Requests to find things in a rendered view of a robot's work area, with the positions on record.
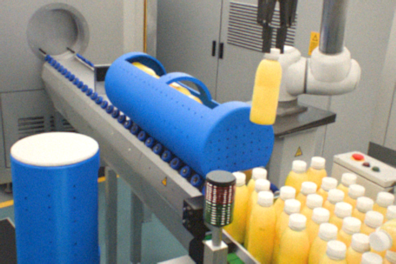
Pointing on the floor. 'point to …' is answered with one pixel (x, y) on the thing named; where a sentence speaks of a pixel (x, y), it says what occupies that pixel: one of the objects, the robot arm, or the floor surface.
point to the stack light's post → (215, 253)
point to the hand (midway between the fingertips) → (273, 40)
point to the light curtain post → (148, 30)
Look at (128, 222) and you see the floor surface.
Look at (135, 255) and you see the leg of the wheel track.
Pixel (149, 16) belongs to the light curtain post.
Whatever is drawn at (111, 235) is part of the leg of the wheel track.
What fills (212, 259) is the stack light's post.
